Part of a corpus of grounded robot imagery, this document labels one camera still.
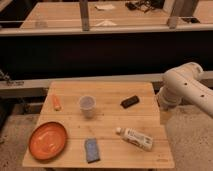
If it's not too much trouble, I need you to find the black cable bundle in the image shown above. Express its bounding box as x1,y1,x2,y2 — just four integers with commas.
125,0,161,13

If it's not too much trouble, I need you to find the white paper sheet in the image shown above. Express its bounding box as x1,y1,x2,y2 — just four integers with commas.
95,4,115,11

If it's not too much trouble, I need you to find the white plastic bottle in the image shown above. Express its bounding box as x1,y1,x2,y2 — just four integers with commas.
116,127,153,151

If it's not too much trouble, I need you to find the translucent white cup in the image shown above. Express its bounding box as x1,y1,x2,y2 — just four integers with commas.
79,96,96,118

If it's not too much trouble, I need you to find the grey metal post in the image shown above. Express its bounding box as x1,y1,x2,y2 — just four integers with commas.
167,0,185,29
79,0,90,31

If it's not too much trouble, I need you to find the orange carrot toy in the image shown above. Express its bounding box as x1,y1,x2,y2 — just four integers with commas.
52,95,61,111

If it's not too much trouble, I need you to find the black rectangular block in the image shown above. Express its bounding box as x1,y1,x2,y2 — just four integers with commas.
121,95,140,108

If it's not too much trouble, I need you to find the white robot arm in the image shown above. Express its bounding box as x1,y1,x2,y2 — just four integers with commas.
156,62,213,118

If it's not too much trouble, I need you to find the orange ceramic plate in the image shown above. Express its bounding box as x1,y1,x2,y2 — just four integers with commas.
28,122,68,160

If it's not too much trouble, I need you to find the white folded paper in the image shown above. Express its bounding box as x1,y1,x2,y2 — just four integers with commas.
95,20,117,27

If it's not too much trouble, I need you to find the grey metal post right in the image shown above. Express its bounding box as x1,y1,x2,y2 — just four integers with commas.
167,0,185,29

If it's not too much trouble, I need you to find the grey metal post left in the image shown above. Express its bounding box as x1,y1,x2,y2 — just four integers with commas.
79,0,90,31

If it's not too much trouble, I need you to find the small wooden table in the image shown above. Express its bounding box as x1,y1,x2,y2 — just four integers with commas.
22,81,174,169

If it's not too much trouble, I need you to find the blue sponge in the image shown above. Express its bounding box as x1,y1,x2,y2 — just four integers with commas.
84,138,100,163

